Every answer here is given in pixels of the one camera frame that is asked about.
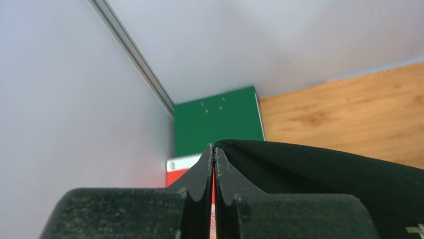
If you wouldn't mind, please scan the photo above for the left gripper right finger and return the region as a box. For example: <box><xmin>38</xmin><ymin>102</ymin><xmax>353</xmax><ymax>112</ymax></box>
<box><xmin>214</xmin><ymin>147</ymin><xmax>379</xmax><ymax>239</ymax></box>

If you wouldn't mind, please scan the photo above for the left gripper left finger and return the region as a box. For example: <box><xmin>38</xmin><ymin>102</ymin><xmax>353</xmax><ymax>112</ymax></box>
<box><xmin>41</xmin><ymin>144</ymin><xmax>213</xmax><ymax>239</ymax></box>

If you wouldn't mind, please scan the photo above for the black floral t shirt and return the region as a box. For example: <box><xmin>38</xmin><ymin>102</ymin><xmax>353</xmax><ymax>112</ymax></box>
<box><xmin>214</xmin><ymin>140</ymin><xmax>424</xmax><ymax>239</ymax></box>

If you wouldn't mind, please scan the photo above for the white plastic laundry basket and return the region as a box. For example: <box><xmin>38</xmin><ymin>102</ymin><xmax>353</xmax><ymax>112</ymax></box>
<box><xmin>209</xmin><ymin>204</ymin><xmax>217</xmax><ymax>239</ymax></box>

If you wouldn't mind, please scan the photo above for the red ring binder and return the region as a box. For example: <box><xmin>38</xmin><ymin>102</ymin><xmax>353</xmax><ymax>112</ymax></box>
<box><xmin>166</xmin><ymin>152</ymin><xmax>212</xmax><ymax>201</ymax></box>

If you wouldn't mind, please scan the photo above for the green ring binder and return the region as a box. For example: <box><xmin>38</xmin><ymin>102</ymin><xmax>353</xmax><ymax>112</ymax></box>
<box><xmin>174</xmin><ymin>86</ymin><xmax>265</xmax><ymax>157</ymax></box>

